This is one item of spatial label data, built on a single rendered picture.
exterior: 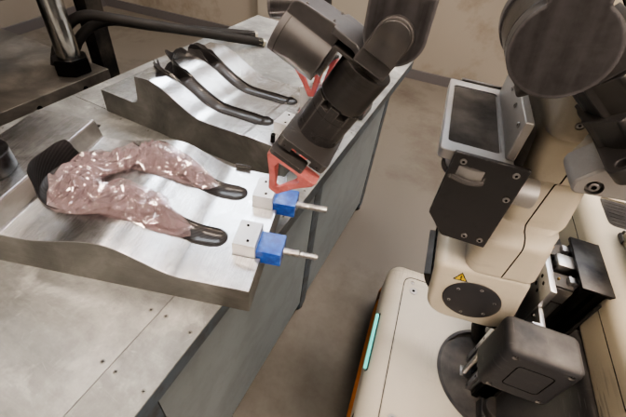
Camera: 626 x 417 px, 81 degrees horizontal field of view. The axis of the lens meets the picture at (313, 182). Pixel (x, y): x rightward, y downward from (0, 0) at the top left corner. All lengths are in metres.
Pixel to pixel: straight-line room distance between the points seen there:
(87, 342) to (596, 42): 0.65
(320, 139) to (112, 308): 0.40
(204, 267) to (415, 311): 0.84
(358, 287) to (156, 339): 1.13
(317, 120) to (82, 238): 0.38
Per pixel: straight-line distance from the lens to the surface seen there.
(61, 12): 1.26
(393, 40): 0.34
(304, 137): 0.43
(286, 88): 0.96
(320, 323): 1.51
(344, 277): 1.63
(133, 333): 0.61
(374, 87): 0.39
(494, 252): 0.69
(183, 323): 0.60
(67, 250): 0.65
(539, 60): 0.35
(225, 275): 0.57
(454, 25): 3.24
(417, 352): 1.22
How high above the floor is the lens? 1.33
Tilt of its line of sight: 41 degrees down
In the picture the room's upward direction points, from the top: 8 degrees clockwise
